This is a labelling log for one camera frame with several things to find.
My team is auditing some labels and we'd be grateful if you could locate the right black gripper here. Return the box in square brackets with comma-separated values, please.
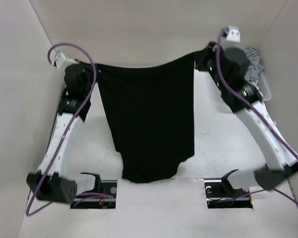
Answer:
[194, 40, 228, 91]

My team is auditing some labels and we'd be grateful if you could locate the black tank top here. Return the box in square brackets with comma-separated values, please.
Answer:
[97, 51, 201, 183]

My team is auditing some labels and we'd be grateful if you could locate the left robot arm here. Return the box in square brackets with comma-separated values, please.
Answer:
[26, 62, 102, 204]

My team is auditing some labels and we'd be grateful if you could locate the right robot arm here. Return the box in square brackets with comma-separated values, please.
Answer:
[193, 42, 298, 196]

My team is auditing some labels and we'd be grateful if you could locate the grey tank top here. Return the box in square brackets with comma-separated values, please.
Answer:
[244, 47, 264, 86]

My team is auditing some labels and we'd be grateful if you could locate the white plastic basket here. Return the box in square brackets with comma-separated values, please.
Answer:
[255, 71, 272, 101]

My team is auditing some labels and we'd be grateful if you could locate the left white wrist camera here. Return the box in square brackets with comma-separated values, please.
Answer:
[54, 50, 72, 69]

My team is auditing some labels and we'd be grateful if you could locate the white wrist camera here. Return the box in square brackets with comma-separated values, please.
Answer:
[54, 50, 72, 69]
[223, 25, 241, 43]

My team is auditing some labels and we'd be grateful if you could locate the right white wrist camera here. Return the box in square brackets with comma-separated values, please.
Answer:
[223, 25, 241, 43]

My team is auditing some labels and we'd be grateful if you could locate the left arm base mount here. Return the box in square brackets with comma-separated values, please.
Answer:
[70, 180, 118, 209]

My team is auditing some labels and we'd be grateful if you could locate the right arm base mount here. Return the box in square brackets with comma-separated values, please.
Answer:
[204, 169, 253, 209]

